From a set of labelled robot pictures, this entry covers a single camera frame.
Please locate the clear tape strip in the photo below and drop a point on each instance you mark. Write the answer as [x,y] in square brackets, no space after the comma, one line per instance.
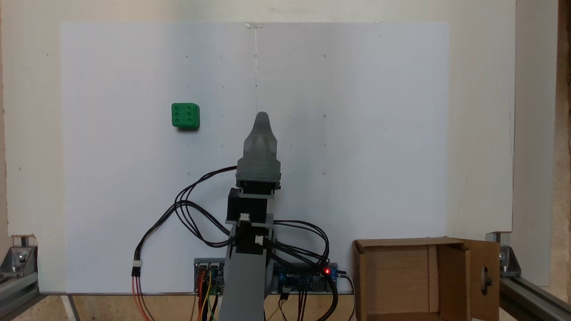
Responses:
[254,25]

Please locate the green dice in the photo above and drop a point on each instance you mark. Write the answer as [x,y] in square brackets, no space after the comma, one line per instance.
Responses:
[185,116]

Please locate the small controller circuit board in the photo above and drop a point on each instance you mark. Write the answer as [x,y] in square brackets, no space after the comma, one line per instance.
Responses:
[214,278]

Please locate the open cardboard box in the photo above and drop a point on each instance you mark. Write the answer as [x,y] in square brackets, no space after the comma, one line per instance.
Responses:
[397,276]

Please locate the white paper sheet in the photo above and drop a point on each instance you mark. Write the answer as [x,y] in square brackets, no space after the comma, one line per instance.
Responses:
[379,133]
[111,200]

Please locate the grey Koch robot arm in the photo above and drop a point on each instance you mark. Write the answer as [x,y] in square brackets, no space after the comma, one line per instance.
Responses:
[243,285]

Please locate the metal corner bracket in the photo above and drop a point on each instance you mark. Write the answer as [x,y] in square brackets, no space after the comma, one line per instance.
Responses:
[20,258]
[508,261]

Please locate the blue power circuit board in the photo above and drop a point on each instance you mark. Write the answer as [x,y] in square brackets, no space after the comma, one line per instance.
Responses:
[308,281]

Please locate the aluminium frame post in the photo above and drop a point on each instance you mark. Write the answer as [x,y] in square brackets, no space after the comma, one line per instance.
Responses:
[531,298]
[18,290]

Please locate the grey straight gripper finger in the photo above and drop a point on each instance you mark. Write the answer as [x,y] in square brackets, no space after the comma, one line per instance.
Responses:
[261,138]

